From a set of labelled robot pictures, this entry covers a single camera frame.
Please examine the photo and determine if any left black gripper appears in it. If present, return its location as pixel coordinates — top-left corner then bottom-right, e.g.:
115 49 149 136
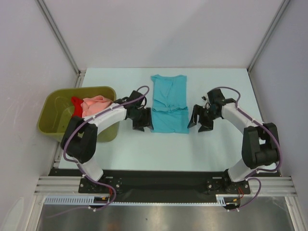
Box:
129 107 153 132

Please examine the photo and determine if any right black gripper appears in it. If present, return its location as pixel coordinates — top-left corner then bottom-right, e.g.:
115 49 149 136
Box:
187 104 219 132

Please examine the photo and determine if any turquoise t shirt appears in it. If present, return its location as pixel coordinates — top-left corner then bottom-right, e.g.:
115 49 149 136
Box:
151 75 189 134

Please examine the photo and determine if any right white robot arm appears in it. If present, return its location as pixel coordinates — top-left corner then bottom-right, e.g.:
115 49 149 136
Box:
187 98 282 193

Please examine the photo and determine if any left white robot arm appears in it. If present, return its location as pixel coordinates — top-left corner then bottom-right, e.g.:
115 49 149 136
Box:
61 98 153 193

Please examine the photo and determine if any pink t shirt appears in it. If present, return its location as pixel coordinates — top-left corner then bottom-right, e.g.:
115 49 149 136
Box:
81 95 113 118

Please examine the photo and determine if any red t shirt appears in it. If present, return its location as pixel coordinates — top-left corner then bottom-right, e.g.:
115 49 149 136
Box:
71 96 83 117

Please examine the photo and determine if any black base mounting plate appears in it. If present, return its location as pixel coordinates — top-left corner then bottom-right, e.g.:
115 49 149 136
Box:
48 168 282 203

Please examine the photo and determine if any olive green plastic bin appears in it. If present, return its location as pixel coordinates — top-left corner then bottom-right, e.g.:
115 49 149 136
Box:
38 86 117 142

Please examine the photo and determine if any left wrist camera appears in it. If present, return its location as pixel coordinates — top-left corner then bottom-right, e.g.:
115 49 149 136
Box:
127 90 147 108

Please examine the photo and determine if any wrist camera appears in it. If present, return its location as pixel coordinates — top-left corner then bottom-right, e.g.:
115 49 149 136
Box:
127 90 147 108
207 88 225 105

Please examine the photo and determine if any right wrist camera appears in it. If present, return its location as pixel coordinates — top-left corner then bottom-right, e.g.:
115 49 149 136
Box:
207 88 225 105

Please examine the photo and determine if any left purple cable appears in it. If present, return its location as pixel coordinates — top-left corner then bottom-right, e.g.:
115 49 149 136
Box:
62 86 150 214

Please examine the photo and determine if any purple cable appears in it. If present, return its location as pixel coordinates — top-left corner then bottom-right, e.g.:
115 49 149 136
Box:
218 86 282 212
62 86 150 214

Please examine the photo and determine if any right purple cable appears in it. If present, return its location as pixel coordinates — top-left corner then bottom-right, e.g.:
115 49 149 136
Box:
218 86 282 212

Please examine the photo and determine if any left aluminium frame post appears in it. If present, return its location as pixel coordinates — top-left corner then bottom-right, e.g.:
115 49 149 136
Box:
35 0 80 75

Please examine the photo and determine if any aluminium frame post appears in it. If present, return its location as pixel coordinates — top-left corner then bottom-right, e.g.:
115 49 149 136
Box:
35 0 80 75
247 0 292 74

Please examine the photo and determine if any white slotted cable duct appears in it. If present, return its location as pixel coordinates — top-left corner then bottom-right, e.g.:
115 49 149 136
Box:
44 194 240 207

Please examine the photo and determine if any right aluminium frame post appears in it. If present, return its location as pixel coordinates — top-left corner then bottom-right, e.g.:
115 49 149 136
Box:
247 0 292 74

